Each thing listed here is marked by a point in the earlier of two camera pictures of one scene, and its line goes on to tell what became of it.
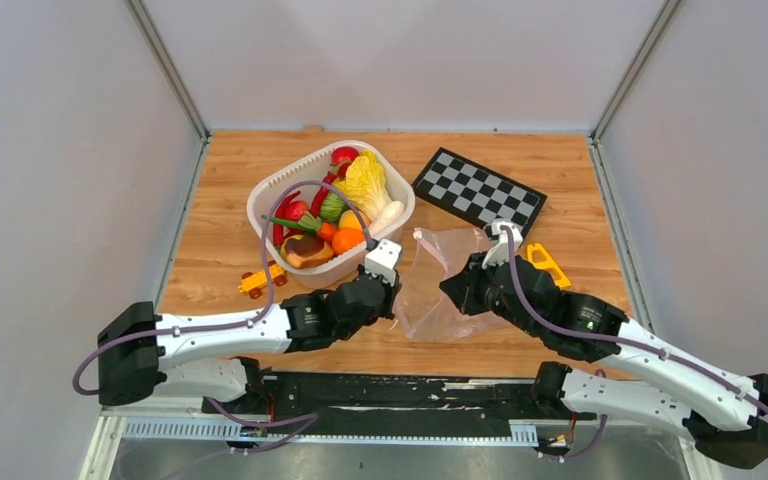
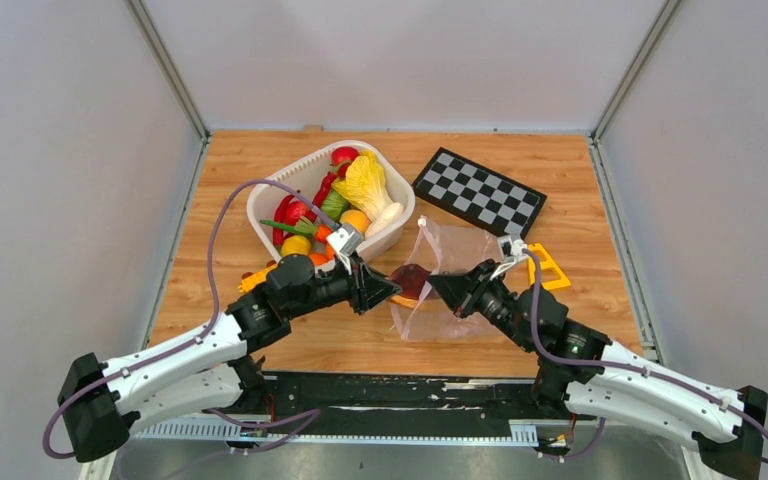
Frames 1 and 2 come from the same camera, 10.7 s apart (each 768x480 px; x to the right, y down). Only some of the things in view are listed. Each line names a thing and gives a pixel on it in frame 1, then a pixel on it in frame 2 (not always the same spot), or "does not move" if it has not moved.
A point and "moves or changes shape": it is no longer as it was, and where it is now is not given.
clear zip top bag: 423,309 moves or changes shape
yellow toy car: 252,283 does not move
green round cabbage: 332,207 does not move
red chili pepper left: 282,214 does not move
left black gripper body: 385,311 → 328,290
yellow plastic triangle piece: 540,258 does not move
